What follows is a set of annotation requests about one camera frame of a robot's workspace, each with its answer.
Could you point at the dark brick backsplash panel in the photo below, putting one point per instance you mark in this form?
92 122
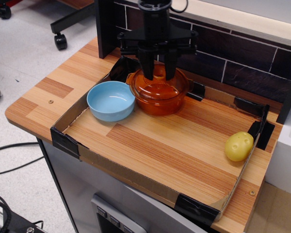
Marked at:
248 63

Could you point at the orange transparent pot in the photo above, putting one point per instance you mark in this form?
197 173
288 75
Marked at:
160 107

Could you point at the cardboard fence with black tape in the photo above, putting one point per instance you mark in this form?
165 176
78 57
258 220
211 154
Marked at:
178 159

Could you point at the yellow plastic potato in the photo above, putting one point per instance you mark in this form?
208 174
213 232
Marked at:
239 146

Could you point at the light blue bowl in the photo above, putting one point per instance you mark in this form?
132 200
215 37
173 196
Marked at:
111 101

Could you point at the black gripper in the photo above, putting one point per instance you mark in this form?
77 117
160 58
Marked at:
158 36

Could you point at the orange transparent pot lid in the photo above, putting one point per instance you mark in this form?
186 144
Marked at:
159 88

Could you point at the black chair base with casters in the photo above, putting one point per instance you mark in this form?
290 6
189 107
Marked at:
83 9

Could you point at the grey toy oven front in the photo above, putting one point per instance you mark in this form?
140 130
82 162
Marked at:
111 220

